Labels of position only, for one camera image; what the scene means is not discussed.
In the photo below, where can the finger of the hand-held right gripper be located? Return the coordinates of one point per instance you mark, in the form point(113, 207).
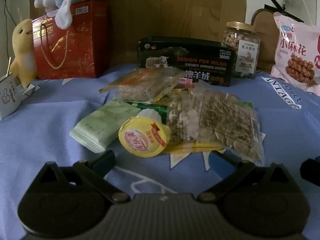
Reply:
point(312, 170)

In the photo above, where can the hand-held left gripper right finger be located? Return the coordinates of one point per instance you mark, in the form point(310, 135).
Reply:
point(231, 161)

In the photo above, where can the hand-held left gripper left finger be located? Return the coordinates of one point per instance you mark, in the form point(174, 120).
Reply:
point(105, 162)

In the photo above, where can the yellow packet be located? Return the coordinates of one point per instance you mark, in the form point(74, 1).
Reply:
point(195, 146)

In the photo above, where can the clear broad bean bag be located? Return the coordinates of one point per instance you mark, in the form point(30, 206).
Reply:
point(225, 122)

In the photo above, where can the light green packet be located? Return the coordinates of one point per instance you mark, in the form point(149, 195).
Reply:
point(105, 122)

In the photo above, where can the yellow lid jelly cup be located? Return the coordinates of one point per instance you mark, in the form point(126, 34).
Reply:
point(142, 137)

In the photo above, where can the white scalloped jelly cup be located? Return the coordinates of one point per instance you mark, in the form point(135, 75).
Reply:
point(150, 115)

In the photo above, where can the dark green wrapper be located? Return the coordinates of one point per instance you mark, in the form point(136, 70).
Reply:
point(160, 110)

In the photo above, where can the clear rice cracker packet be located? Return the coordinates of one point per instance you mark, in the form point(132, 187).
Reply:
point(142, 87)

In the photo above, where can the pink white box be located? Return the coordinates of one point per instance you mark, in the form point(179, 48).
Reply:
point(186, 82)

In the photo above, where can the black tin box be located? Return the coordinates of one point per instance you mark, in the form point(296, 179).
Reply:
point(200, 55)

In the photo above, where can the red gift box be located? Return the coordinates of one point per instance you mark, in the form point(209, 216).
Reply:
point(82, 50)

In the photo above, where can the white paper cup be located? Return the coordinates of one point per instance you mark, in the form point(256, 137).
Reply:
point(8, 97)

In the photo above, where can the pink snack bag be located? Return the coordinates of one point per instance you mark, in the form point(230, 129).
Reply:
point(297, 50)

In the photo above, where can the nut jar with gold lid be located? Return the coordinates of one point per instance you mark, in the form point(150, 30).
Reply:
point(235, 40)

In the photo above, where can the brown curved chair back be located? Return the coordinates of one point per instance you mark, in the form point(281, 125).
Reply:
point(265, 32)

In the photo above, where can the yellow duck plush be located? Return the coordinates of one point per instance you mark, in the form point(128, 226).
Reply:
point(22, 55)

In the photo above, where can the wooden stick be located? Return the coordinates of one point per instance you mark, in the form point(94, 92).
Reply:
point(9, 66)

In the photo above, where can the large brown cardboard box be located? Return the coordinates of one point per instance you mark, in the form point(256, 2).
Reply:
point(175, 10)

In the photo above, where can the black tape strips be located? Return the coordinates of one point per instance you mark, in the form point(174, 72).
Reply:
point(277, 1)

